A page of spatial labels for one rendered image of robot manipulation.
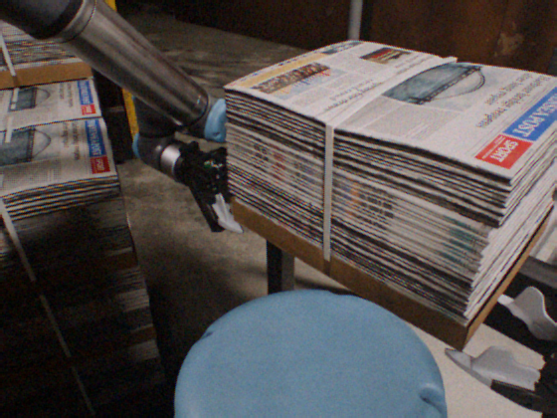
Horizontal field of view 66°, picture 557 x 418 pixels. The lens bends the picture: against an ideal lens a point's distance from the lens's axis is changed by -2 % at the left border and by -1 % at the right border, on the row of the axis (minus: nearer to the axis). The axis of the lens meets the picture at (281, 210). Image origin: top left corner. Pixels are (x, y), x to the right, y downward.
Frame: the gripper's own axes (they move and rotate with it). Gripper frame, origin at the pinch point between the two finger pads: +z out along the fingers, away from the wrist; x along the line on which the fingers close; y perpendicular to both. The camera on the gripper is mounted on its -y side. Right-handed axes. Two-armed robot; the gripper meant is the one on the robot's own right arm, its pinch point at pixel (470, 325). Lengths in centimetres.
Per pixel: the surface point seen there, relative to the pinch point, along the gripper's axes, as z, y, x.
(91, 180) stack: 61, 5, 17
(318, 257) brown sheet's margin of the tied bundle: 19.3, 3.7, 5.6
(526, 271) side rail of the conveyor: -1.7, -0.2, -13.6
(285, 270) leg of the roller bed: 44, -29, -12
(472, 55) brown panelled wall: 128, -80, -322
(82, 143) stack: 75, 5, 12
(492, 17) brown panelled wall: 119, -50, -324
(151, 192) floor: 174, -83, -44
